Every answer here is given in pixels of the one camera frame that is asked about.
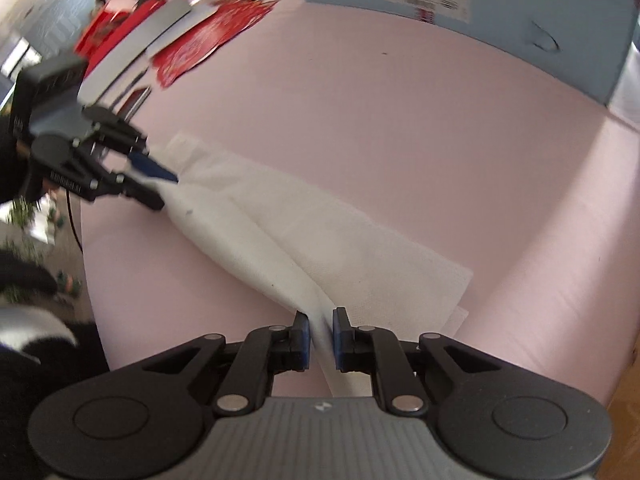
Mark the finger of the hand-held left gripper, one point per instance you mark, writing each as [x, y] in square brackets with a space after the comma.
[105, 182]
[155, 170]

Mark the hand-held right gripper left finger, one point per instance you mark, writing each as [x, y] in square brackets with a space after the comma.
[301, 342]

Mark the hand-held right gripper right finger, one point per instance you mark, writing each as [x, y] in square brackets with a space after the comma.
[341, 342]

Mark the white cloth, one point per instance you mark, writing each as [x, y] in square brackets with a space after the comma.
[300, 230]

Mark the dark flat device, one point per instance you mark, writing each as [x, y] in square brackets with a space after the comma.
[135, 102]

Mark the red box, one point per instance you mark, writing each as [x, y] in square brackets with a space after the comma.
[100, 30]

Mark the white flat box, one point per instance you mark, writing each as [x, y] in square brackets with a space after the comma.
[135, 35]

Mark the red floral fabric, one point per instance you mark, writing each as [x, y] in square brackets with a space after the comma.
[210, 35]

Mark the person's black and white clothing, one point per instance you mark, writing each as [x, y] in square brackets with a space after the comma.
[30, 385]

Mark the large light blue cardboard box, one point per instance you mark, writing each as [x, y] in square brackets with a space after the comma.
[500, 25]

